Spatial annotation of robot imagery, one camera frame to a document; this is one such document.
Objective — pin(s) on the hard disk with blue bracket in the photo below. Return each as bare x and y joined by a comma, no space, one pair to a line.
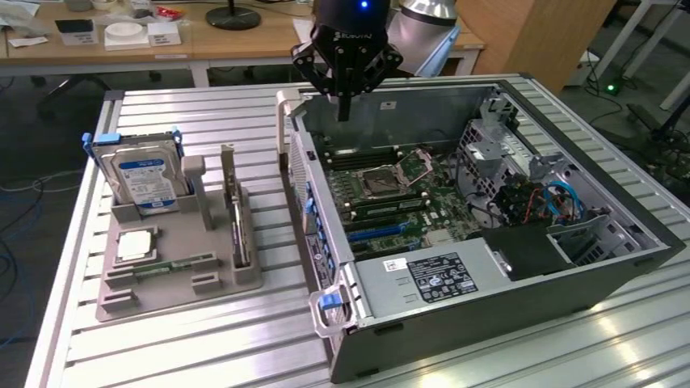
143,178

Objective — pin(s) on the blue expansion slot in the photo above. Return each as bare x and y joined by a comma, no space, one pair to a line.
376,234

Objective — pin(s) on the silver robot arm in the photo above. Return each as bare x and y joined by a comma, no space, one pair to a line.
426,10

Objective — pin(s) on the blue card retention clip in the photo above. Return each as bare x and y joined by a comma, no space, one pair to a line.
320,237
310,198
323,252
316,222

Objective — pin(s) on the white paper label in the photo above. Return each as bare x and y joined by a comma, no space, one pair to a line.
27,41

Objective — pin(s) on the white round container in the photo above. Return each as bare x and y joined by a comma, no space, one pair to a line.
127,38

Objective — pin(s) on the black floor equipment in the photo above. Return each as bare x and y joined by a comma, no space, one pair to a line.
663,137

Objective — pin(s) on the black RAM slot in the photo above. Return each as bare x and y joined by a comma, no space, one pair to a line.
363,161
366,166
362,157
360,153

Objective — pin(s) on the small white box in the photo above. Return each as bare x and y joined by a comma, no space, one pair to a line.
161,34

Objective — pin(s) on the black chair base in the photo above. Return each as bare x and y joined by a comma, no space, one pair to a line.
64,87

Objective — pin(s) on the black PC case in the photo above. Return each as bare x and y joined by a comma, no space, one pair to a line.
484,323

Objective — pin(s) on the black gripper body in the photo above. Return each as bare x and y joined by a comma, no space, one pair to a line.
350,20

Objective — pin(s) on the CPU with silver lid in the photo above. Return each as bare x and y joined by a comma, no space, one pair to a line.
133,246

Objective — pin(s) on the white table frame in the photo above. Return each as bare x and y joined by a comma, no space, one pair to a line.
641,40

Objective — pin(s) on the black round stand base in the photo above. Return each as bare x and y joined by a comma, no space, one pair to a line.
232,19

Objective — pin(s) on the power strip with green light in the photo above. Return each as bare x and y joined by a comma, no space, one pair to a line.
610,87

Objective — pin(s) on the graphics card with metal bracket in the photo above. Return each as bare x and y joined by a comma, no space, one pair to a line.
239,234

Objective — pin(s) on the green motherboard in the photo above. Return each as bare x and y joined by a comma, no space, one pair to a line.
431,210

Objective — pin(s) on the red packet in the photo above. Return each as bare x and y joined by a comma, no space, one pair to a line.
168,13

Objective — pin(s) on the bare green RAM stick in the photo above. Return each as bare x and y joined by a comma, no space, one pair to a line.
161,267

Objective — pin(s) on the wooden desk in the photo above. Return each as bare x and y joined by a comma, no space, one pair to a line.
243,40

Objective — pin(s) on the metal disk bay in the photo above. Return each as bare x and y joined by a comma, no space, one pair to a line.
484,133
587,242

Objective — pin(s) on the silver chipset heatsink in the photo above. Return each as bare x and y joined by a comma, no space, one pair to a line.
442,239

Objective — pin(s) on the grey cup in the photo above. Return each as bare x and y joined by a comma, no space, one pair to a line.
79,5

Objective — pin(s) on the grey parts rack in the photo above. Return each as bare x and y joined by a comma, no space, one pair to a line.
177,242

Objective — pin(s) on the grey power supply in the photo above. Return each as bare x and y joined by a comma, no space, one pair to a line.
388,291

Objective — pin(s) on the black expansion slot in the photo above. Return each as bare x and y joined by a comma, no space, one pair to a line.
376,224

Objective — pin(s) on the clear plastic bag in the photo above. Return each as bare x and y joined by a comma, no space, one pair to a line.
21,18

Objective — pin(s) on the white box with red dot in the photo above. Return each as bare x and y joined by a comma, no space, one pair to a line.
583,74

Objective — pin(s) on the RAM stick with black chips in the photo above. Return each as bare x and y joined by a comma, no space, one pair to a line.
388,207

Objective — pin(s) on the wooden cabinet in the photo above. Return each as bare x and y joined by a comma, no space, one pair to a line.
539,40

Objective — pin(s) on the white box with black lid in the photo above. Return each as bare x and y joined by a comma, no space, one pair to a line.
75,38

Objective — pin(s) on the metal socket cover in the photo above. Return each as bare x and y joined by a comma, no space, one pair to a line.
416,166

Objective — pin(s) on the CPU socket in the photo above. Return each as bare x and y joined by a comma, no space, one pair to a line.
379,182

